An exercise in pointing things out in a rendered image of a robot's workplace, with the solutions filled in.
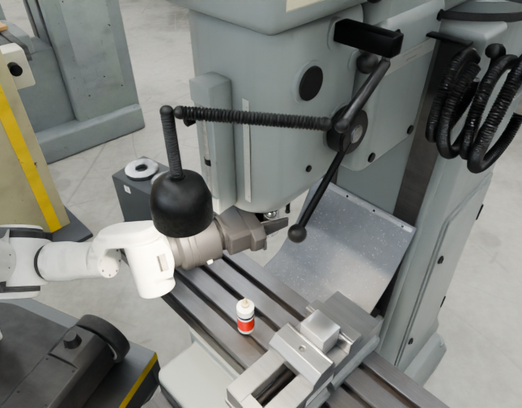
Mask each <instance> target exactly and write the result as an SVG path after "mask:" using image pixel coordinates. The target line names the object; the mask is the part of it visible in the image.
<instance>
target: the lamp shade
mask: <svg viewBox="0 0 522 408"><path fill-rule="evenodd" d="M182 170H183V175H182V176H181V177H179V178H173V177H172V176H171V175H170V174H171V173H170V171H167V172H165V173H163V174H161V175H159V176H158V177H157V178H156V179H155V180H154V182H153V184H152V188H151V195H150V200H149V207H150V210H151V217H152V221H153V224H154V227H155V229H156V230H157V231H158V232H159V233H161V234H163V235H165V236H168V237H172V238H186V237H190V236H195V235H197V234H199V233H201V232H203V231H205V230H206V229H207V228H208V227H209V226H210V225H211V223H212V221H213V218H214V210H213V201H212V194H211V192H210V190H209V188H208V186H207V184H206V183H205V181H204V179H203V177H202V176H201V175H200V174H199V173H198V172H195V171H193V170H189V169H182Z"/></svg>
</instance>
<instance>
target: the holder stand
mask: <svg viewBox="0 0 522 408"><path fill-rule="evenodd" d="M169 169H170V168H169V167H168V166H166V165H163V164H161V163H159V162H157V161H154V160H153V159H150V158H148V157H146V156H142V157H140V158H139V159H136V160H135V161H133V162H131V163H129V164H128V165H127V166H126V167H124V168H123V169H121V170H120V171H118V172H116V173H114V174H113V175H112V180H113V183H114V186H115V189H116V192H117V197H118V200H119V203H120V206H121V211H122V214H123V217H124V220H125V223H126V222H137V221H149V220H150V221H152V217H151V210H150V207H149V200H150V195H151V188H152V184H153V182H154V180H155V179H156V178H157V177H158V176H159V175H161V174H163V173H165V172H167V171H169Z"/></svg>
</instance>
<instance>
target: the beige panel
mask: <svg viewBox="0 0 522 408"><path fill-rule="evenodd" d="M5 224H26V225H36V226H40V227H42V228H43V229H44V232H52V233H53V242H63V241H71V242H77V243H82V242H84V241H85V240H88V239H90V238H92V237H93V234H92V232H91V231H90V230H89V229H88V228H87V227H86V226H85V225H83V224H82V223H81V222H80V221H79V220H78V219H77V218H76V217H75V216H74V215H73V214H72V213H71V212H70V211H69V210H68V209H67V208H66V207H65V206H64V205H63V204H62V200H61V198H60V196H59V193H58V191H57V188H56V185H55V184H54V181H53V178H52V176H51V173H50V171H49V168H48V165H47V163H46V161H45V158H44V156H43V153H42V151H41V149H40V146H39V143H38V142H37V139H36V136H35V134H34V131H33V129H32V126H31V123H30V121H29V119H28V115H27V114H26V111H25V109H24V106H23V103H22V101H21V99H20V97H19V93H18V91H17V89H16V86H15V83H14V81H13V78H12V77H11V73H10V71H9V69H8V67H7V64H6V61H5V59H4V57H3V55H2V51H1V49H0V225H5Z"/></svg>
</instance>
